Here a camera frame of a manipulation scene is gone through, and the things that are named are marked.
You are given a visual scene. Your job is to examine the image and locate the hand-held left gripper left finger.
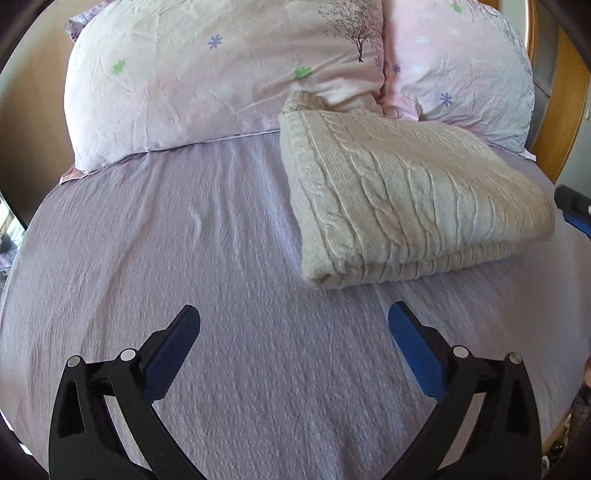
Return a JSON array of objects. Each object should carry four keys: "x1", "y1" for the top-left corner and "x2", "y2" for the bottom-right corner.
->
[{"x1": 48, "y1": 305, "x2": 201, "y2": 480}]

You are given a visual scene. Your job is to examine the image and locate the lilac bed sheet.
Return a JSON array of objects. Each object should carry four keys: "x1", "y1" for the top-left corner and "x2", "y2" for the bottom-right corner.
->
[{"x1": 0, "y1": 130, "x2": 587, "y2": 480}]

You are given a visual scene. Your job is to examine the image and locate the wooden headboard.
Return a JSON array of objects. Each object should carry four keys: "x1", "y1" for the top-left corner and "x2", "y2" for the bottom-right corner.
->
[{"x1": 526, "y1": 0, "x2": 591, "y2": 184}]

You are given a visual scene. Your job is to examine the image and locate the pink floral pillow with tree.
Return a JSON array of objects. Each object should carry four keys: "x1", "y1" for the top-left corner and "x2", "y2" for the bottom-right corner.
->
[{"x1": 63, "y1": 0, "x2": 386, "y2": 172}]

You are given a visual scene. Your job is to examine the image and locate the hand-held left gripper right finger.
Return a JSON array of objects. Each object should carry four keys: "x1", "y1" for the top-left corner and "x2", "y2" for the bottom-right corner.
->
[{"x1": 385, "y1": 301, "x2": 542, "y2": 480}]

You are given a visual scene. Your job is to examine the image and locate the cream cable-knit folded blanket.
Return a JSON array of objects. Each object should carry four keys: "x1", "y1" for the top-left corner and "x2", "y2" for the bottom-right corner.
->
[{"x1": 278, "y1": 91, "x2": 556, "y2": 290}]

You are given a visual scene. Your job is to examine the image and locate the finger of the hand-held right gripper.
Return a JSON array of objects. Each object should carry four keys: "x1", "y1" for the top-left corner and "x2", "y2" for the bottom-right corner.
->
[{"x1": 553, "y1": 186, "x2": 591, "y2": 239}]

